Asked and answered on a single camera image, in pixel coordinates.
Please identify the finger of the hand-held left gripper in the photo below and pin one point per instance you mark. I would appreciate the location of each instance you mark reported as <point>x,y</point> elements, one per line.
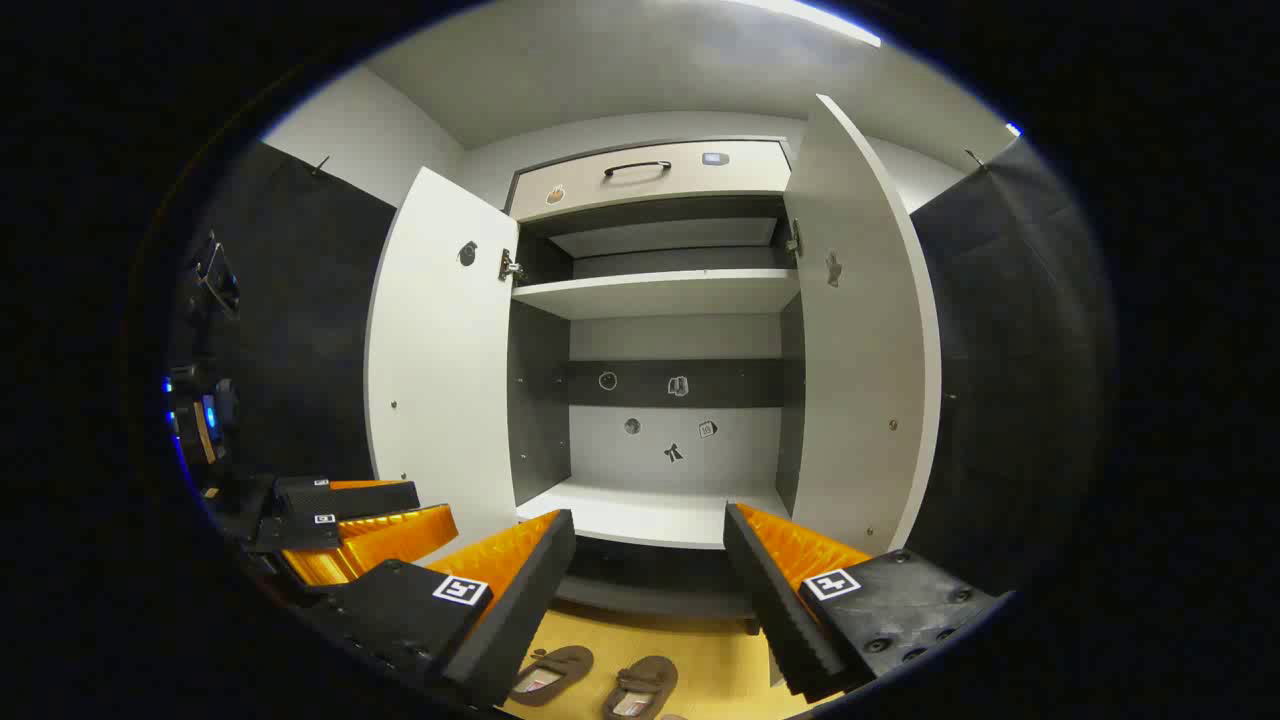
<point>375,500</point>
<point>380,540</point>

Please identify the brown furry shoe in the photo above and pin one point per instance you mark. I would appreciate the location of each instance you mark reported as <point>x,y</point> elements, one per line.
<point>560,668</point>
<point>645,680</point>

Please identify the black cloth hook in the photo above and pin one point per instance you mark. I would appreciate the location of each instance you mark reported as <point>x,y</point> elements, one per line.
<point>320,166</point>
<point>975,159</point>

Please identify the black backdrop cloth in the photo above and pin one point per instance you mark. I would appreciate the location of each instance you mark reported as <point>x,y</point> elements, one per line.
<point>1010,350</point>
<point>300,330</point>

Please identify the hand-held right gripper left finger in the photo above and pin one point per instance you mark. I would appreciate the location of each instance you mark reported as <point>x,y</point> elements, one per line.
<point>520,620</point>

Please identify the white grey shoe cabinet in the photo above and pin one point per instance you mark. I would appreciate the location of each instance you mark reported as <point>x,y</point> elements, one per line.
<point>640,335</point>

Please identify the white shoe cabinet door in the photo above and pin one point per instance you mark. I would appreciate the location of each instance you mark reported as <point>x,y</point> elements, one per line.
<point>860,350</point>
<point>440,350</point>

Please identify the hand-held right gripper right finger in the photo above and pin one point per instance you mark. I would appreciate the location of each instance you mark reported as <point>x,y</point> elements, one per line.
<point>775,610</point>

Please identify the beige cabinet drawer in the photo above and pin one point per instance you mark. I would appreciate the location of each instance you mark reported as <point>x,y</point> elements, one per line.
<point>650,192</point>

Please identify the long ceiling light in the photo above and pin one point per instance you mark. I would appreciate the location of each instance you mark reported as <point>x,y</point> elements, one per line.
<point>820,18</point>

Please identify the metal door hinge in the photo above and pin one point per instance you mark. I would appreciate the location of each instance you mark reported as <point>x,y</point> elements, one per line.
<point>510,267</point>
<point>794,240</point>

